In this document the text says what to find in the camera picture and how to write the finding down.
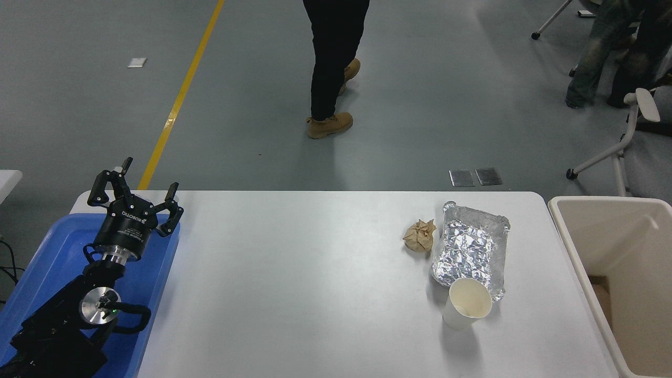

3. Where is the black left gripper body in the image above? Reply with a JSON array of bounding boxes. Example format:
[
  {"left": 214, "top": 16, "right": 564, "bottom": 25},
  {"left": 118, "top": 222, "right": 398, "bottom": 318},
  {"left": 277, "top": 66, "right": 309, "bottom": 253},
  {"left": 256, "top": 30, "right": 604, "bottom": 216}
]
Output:
[{"left": 94, "top": 195, "right": 159, "bottom": 261}]

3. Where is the foil tray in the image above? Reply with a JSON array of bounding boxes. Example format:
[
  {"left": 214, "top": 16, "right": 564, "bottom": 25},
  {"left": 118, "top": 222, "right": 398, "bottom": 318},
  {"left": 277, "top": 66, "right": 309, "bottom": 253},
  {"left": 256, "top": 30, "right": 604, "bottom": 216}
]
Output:
[{"left": 431, "top": 201, "right": 511, "bottom": 302}]

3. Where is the white paper cup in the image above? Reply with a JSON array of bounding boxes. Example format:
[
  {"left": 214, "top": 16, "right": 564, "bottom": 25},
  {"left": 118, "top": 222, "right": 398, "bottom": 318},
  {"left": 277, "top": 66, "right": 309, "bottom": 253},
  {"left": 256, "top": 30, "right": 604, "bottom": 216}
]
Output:
[{"left": 442, "top": 277, "right": 493, "bottom": 331}]

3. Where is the blue plastic tray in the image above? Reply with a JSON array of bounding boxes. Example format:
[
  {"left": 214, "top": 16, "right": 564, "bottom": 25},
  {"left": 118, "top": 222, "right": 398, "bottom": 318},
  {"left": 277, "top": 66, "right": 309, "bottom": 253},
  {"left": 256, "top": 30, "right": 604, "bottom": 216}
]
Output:
[{"left": 0, "top": 213, "right": 182, "bottom": 378}]

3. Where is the white side table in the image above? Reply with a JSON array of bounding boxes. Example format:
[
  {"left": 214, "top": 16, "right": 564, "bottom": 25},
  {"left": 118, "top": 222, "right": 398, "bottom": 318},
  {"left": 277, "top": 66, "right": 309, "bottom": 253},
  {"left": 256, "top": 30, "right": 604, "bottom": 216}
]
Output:
[{"left": 0, "top": 170, "right": 23, "bottom": 204}]

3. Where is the person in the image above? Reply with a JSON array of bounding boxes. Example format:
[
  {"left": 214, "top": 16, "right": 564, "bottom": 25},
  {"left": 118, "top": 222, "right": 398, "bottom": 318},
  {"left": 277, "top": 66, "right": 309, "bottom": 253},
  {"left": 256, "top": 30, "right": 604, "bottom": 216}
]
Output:
[
  {"left": 302, "top": 0, "right": 370, "bottom": 140},
  {"left": 565, "top": 0, "right": 672, "bottom": 110}
]

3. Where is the crumpled tan paper ball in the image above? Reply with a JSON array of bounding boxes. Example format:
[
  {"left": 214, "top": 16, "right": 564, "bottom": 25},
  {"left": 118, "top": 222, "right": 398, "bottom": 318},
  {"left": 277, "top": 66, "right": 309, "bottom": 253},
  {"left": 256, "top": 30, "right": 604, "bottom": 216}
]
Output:
[{"left": 403, "top": 219, "right": 437, "bottom": 254}]

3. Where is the white chair leg with wheel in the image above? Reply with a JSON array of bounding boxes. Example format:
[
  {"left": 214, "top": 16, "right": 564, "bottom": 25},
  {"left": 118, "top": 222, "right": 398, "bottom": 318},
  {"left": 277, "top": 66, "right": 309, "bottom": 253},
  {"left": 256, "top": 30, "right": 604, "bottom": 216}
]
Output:
[{"left": 531, "top": 0, "right": 596, "bottom": 40}]

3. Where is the brown cardboard piece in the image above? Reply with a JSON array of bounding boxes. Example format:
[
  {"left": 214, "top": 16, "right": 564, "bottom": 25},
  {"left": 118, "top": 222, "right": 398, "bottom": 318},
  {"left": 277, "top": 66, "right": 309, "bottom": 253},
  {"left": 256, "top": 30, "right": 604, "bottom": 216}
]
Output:
[{"left": 589, "top": 275, "right": 614, "bottom": 326}]

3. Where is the large pale bin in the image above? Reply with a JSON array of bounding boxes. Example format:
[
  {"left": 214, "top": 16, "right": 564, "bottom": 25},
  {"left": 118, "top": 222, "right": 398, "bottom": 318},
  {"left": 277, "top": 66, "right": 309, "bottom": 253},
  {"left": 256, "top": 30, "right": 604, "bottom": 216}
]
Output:
[{"left": 548, "top": 196, "right": 672, "bottom": 378}]

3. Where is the white office chair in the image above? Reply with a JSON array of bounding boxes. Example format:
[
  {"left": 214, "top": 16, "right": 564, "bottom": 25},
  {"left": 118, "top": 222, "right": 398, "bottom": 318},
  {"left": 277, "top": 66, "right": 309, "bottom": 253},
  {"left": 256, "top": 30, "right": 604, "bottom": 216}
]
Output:
[{"left": 566, "top": 88, "right": 672, "bottom": 197}]

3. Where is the black cable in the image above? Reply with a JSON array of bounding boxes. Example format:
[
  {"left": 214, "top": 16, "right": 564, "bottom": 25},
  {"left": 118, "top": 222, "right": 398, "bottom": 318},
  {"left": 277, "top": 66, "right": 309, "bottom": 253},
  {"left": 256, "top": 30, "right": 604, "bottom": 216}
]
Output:
[{"left": 0, "top": 239, "right": 26, "bottom": 305}]

